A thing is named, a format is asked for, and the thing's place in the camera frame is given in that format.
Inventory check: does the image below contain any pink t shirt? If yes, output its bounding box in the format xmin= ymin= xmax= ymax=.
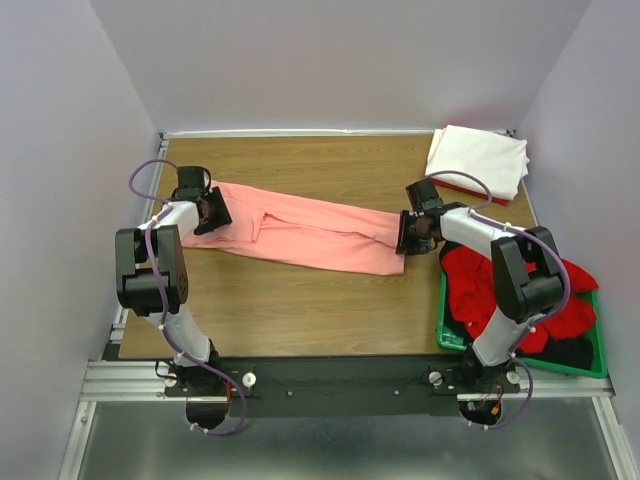
xmin=182 ymin=182 xmax=405 ymax=276

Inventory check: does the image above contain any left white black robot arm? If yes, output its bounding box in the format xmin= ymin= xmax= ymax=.
xmin=115 ymin=160 xmax=232 ymax=395

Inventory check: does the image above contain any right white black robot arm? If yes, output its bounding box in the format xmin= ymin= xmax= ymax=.
xmin=396 ymin=177 xmax=571 ymax=392

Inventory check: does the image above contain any crumpled red t shirt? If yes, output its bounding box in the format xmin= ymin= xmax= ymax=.
xmin=438 ymin=244 xmax=600 ymax=354

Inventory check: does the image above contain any folded red t shirt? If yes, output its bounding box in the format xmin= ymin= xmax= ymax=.
xmin=431 ymin=178 xmax=510 ymax=206

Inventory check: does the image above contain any folded white t shirt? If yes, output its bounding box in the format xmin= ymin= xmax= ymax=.
xmin=425 ymin=125 xmax=529 ymax=204

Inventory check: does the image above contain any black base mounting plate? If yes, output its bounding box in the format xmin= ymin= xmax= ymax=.
xmin=164 ymin=354 xmax=520 ymax=419

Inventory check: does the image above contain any black t shirt in bin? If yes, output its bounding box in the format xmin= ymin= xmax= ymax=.
xmin=439 ymin=234 xmax=596 ymax=371

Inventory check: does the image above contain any green plastic bin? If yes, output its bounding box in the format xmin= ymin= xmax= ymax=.
xmin=436 ymin=273 xmax=608 ymax=379

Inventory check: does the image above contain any aluminium table frame rail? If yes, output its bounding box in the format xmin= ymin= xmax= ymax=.
xmin=58 ymin=132 xmax=169 ymax=479

